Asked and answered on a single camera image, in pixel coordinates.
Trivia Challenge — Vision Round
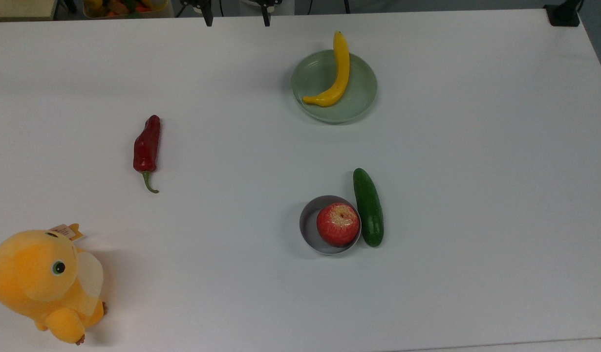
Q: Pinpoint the light wooden table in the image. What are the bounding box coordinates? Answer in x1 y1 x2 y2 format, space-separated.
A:
0 0 59 21

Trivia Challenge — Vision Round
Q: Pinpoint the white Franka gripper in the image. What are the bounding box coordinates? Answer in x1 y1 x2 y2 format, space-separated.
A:
179 0 284 27

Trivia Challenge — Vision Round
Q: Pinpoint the box of toy fruits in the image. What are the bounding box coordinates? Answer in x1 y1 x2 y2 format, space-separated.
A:
83 0 174 20

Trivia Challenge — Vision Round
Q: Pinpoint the red apple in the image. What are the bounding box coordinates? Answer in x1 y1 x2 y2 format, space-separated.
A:
316 202 361 247

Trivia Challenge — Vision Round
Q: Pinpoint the yellow banana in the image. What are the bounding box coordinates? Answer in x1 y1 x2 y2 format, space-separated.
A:
302 31 351 108

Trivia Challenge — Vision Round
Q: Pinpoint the yellow plush toy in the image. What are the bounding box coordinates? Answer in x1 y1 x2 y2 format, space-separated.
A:
0 223 108 346

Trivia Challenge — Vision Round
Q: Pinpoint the grey round bowl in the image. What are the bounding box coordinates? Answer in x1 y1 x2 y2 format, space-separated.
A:
299 195 363 255

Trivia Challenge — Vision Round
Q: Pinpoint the light green plastic plate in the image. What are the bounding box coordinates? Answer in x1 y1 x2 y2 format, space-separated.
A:
291 49 378 124

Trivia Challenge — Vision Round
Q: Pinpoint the black table clamp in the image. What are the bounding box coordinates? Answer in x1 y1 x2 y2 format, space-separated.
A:
543 0 583 27

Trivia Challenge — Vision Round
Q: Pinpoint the orange paper tag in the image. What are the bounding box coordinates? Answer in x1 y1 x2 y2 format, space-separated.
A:
49 223 85 242

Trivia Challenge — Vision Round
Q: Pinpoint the green cucumber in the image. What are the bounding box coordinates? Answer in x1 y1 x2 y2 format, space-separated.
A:
353 168 385 248

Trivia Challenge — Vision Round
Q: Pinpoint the red chili pepper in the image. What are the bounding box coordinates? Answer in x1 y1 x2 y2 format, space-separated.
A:
133 115 161 194

